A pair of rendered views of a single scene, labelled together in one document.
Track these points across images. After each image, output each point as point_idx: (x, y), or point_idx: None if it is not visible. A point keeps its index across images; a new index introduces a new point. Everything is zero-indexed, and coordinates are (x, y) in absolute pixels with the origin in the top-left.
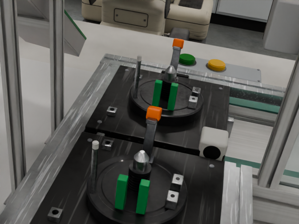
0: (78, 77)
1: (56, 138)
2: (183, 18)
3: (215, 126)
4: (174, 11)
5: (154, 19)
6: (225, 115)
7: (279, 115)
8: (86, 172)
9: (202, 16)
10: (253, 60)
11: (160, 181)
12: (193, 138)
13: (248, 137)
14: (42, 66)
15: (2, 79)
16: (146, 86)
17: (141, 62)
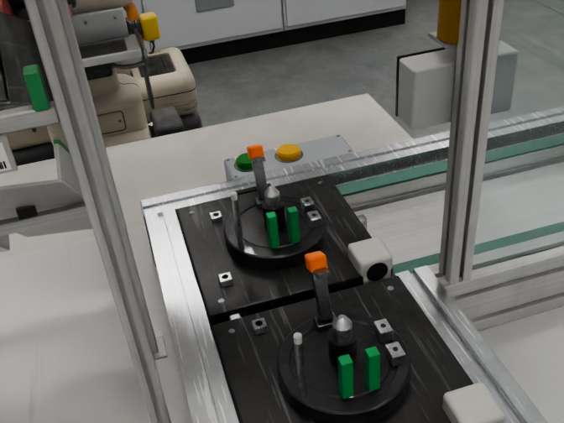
0: None
1: (185, 352)
2: (159, 93)
3: (354, 237)
4: (141, 88)
5: (133, 115)
6: (353, 216)
7: (449, 195)
8: (264, 373)
9: (184, 80)
10: (301, 118)
11: (361, 338)
12: (343, 263)
13: (383, 228)
14: (39, 256)
15: (120, 315)
16: (242, 225)
17: (195, 192)
